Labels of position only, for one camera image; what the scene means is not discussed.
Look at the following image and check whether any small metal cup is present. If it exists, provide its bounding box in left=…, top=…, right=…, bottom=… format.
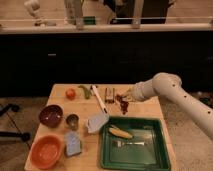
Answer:
left=66, top=114, right=79, bottom=131

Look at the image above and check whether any orange tomato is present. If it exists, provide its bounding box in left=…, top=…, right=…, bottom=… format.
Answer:
left=65, top=88, right=76, bottom=100

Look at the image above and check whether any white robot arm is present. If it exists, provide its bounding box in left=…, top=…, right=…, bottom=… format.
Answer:
left=121, top=72, right=213, bottom=141

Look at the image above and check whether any yellow corn cob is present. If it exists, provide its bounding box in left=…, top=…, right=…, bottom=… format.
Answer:
left=109, top=128, right=133, bottom=139

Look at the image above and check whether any blue sponge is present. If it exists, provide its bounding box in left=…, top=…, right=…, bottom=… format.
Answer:
left=65, top=132, right=81, bottom=157

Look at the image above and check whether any green plastic tray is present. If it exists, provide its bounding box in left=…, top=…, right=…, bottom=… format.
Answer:
left=99, top=117, right=171, bottom=171

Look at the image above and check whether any orange plastic bowl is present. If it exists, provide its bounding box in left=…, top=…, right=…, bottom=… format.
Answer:
left=30, top=135, right=62, bottom=170

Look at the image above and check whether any black chair base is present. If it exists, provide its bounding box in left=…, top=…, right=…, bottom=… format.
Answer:
left=0, top=103, right=32, bottom=143

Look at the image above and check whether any silver metal fork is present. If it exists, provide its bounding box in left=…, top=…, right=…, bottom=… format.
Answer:
left=112, top=141, right=146, bottom=148

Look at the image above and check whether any white handled spatula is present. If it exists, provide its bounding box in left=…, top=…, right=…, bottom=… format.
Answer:
left=86, top=85, right=109, bottom=134

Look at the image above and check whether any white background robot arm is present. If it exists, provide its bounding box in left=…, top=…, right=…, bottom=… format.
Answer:
left=24, top=0, right=40, bottom=19

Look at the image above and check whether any green pepper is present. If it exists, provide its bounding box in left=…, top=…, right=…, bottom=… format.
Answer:
left=78, top=85, right=91, bottom=99

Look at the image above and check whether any dark maroon bowl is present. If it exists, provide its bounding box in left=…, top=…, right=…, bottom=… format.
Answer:
left=39, top=105, right=63, bottom=128

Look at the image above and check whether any dark red grape bunch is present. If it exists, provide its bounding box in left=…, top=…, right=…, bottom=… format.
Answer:
left=115, top=95, right=129, bottom=115

